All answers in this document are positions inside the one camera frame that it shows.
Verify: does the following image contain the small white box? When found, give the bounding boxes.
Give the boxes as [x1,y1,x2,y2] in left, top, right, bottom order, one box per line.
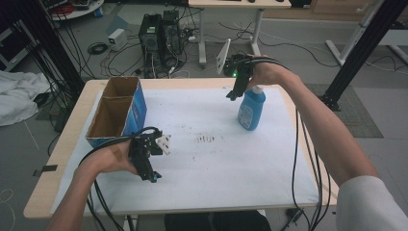
[107,27,129,52]

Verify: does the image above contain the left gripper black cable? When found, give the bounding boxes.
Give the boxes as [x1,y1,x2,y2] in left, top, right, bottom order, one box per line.
[77,126,163,231]

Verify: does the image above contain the black floor cables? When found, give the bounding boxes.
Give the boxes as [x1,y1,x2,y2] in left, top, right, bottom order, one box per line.
[217,20,341,69]

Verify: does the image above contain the grey floor mat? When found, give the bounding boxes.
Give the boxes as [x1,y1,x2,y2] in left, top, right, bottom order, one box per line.
[303,83,385,140]

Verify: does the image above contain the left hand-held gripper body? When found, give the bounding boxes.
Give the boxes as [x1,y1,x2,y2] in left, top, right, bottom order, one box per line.
[129,127,172,162]

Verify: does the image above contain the person's right hand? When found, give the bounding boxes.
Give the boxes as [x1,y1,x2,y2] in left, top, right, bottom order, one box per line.
[246,54,298,91]

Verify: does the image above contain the black metal stand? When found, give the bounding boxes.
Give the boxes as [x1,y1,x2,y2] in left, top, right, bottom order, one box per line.
[319,0,408,113]
[31,0,87,95]

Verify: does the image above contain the black equipment rack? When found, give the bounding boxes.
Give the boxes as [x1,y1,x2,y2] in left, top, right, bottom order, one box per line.
[0,18,37,72]

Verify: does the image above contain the white table mat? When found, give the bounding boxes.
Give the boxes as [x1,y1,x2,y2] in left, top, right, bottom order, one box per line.
[50,86,320,217]

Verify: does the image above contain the black computer tower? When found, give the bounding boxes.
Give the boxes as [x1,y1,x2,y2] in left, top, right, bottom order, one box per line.
[160,10,185,66]
[138,13,164,79]

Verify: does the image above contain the coiled black cable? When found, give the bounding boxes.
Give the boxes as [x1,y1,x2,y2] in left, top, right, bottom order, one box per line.
[87,40,110,56]

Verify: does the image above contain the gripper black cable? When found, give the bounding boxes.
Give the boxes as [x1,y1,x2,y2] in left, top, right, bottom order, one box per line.
[236,55,332,231]
[77,126,163,231]

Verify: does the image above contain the black tape strip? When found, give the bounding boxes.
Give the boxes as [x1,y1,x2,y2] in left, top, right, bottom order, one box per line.
[31,164,59,178]

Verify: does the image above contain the person's white sleeve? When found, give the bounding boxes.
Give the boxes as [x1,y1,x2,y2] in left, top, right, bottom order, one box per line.
[334,174,408,231]

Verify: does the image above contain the white desk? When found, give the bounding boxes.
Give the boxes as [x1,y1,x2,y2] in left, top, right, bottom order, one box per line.
[188,0,293,66]

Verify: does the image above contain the white stand legs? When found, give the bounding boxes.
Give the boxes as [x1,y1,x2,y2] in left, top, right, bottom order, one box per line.
[324,0,387,67]

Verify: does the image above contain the white cloth heap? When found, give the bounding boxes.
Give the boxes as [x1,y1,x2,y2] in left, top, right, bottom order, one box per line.
[0,69,51,127]

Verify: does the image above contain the round white table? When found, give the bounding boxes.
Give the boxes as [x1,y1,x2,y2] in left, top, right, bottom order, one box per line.
[40,0,106,22]

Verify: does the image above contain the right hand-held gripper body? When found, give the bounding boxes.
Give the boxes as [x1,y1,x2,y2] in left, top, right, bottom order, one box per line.
[216,38,255,86]

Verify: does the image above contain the blue spray bottle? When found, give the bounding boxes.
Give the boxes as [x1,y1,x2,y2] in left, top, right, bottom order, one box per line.
[237,85,268,132]

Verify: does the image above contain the person's dark lap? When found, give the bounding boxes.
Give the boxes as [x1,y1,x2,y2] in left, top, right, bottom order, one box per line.
[164,209,272,231]

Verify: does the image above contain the blue cardboard box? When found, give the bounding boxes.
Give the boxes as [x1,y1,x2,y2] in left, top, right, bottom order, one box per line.
[85,75,148,149]

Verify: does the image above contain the person's left hand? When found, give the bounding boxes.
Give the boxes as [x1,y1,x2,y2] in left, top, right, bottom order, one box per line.
[74,140,140,183]

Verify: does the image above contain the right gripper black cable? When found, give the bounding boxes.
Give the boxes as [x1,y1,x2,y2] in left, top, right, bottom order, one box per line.
[236,55,332,231]

